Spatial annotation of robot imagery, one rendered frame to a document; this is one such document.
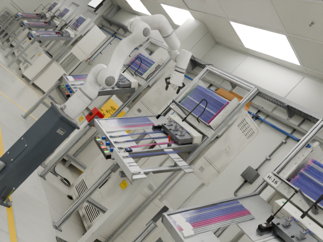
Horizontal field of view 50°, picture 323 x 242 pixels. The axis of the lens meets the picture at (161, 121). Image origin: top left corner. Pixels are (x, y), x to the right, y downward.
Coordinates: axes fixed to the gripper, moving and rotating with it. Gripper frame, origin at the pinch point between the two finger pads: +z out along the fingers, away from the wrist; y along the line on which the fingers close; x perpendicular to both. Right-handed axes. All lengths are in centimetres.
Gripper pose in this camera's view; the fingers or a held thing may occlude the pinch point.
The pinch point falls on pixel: (171, 90)
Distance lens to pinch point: 264.2
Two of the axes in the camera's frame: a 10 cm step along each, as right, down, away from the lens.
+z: -3.5, 9.2, 1.8
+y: -9.0, -2.7, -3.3
